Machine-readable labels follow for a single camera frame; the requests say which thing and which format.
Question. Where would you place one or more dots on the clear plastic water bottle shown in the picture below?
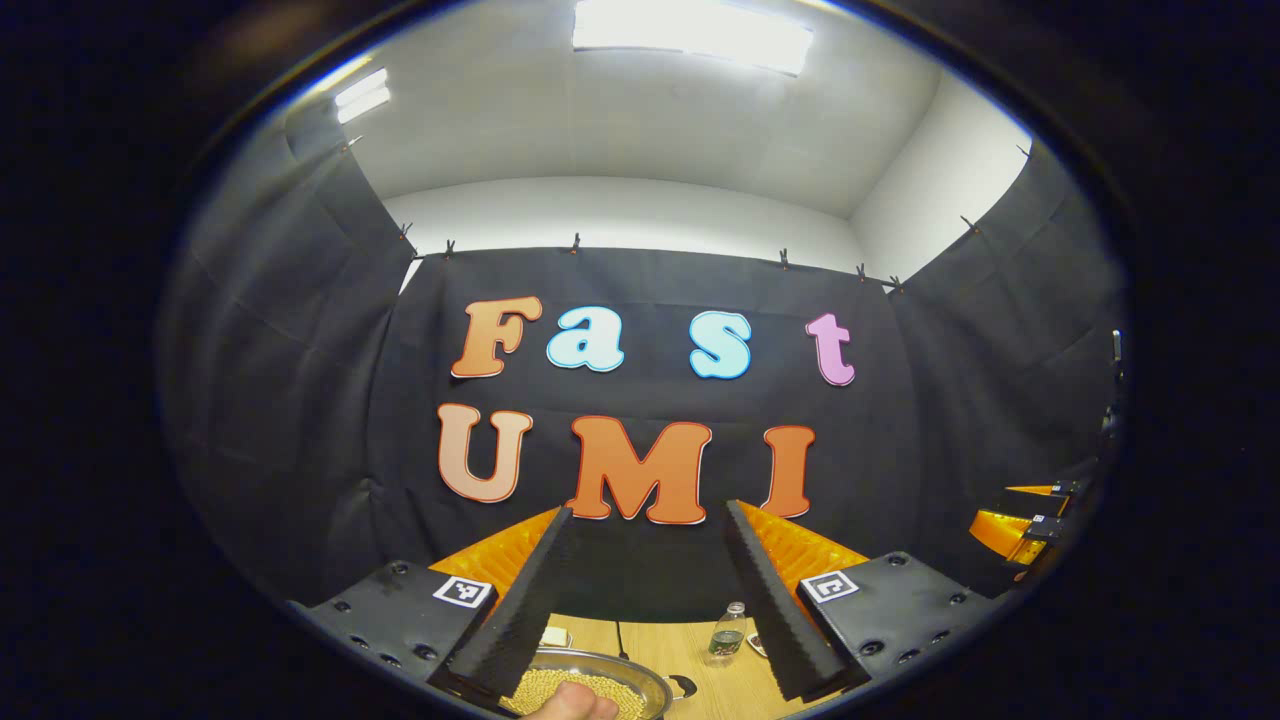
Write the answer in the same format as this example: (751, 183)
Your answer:
(727, 640)

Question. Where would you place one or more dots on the sandwich with lettuce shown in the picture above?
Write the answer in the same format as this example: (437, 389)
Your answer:
(555, 637)

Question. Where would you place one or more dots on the ceiling light panel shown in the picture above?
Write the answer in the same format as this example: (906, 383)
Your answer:
(362, 95)
(690, 35)

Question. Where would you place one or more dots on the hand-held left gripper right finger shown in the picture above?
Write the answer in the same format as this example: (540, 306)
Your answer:
(775, 600)

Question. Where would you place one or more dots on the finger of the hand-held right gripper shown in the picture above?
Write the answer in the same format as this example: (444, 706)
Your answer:
(1005, 535)
(1045, 490)

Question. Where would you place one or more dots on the white divided dish of beans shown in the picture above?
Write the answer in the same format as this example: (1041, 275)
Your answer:
(757, 645)

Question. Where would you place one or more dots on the pile of soybeans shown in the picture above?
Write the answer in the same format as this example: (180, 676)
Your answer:
(545, 685)

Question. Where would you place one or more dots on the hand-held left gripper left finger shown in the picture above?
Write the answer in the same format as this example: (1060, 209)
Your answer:
(520, 600)

